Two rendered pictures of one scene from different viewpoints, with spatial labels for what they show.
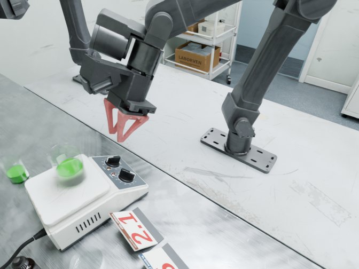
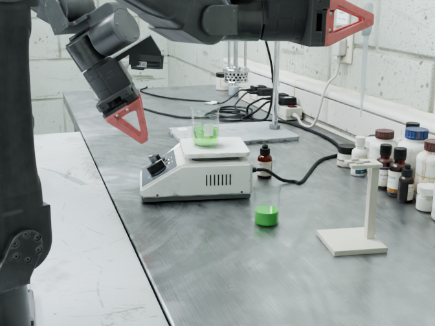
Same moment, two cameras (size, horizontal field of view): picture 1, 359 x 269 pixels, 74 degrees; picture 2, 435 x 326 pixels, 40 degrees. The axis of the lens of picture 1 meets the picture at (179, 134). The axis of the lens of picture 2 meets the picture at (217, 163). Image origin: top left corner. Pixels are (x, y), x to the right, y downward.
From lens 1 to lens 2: 142 cm
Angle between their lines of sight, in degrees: 115
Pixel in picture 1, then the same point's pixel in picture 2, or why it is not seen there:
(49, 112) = (184, 295)
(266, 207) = (66, 158)
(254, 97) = not seen: hidden behind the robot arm
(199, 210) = (116, 168)
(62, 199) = (222, 140)
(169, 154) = (79, 195)
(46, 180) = (230, 149)
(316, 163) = not seen: outside the picture
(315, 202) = not seen: hidden behind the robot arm
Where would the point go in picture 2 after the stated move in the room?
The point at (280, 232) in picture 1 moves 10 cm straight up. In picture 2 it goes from (82, 152) to (79, 110)
